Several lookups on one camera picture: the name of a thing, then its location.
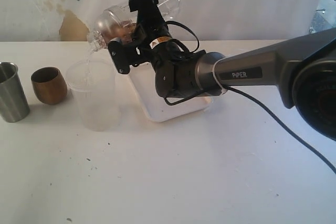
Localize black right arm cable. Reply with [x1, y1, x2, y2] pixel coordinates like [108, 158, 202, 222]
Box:
[164, 20, 336, 174]

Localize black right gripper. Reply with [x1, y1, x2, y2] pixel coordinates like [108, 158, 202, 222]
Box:
[108, 0, 174, 74]

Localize clear dome shaker lid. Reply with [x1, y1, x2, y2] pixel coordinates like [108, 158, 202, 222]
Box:
[87, 10, 123, 52]

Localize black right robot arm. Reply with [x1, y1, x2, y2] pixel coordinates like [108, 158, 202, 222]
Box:
[108, 0, 335, 139]

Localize stainless steel cup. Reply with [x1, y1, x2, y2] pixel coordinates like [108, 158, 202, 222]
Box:
[1, 61, 30, 123]

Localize white rectangular tray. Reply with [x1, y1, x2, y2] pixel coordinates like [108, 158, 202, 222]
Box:
[127, 65, 212, 123]

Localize translucent plastic container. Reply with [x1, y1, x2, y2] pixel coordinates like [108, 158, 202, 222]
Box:
[66, 59, 120, 131]

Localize brown wooden cup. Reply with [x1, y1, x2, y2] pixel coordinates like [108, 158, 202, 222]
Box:
[30, 67, 68, 105]

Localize brown wooden cubes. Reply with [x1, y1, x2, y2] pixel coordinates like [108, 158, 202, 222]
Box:
[104, 21, 137, 44]

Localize clear plastic shaker cup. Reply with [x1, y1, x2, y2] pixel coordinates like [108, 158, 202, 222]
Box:
[107, 0, 181, 29]

